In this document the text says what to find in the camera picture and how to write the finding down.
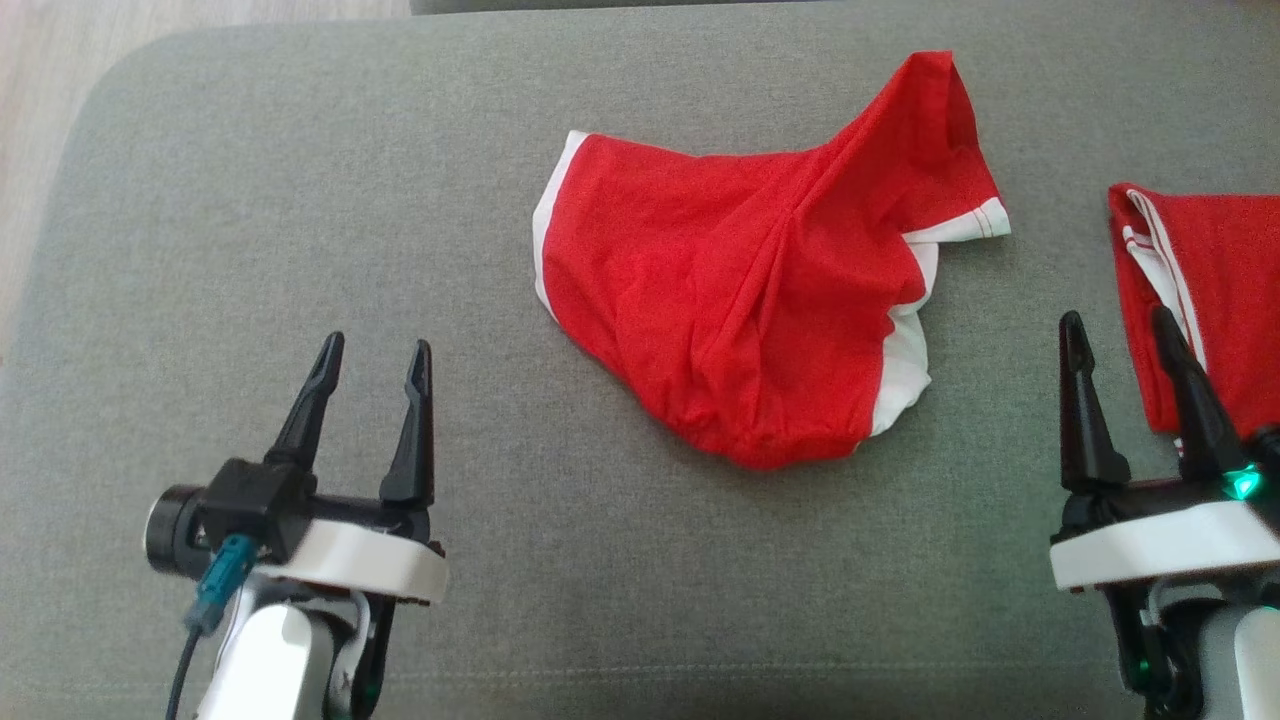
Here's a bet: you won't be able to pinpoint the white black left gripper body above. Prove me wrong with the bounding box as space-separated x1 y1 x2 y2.
255 495 449 719

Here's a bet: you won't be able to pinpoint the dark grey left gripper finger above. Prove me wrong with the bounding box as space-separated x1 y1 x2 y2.
265 332 346 471
379 340 437 506

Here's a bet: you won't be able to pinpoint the red 23 basketball shorts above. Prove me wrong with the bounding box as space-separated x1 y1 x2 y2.
532 50 1011 471

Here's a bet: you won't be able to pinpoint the red Bulls 23 jersey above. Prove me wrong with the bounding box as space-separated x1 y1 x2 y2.
1108 183 1280 441

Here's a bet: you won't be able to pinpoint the grey fabric sofa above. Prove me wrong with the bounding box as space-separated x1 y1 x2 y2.
0 0 1280 720

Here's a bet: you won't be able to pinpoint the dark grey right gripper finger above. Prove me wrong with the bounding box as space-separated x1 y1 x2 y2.
1058 311 1133 493
1150 305 1248 483

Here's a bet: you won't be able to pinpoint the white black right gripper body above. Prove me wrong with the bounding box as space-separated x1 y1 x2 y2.
1050 425 1280 719

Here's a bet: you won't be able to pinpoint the black cable with teal plug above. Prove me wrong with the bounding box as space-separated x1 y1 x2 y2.
163 533 263 720

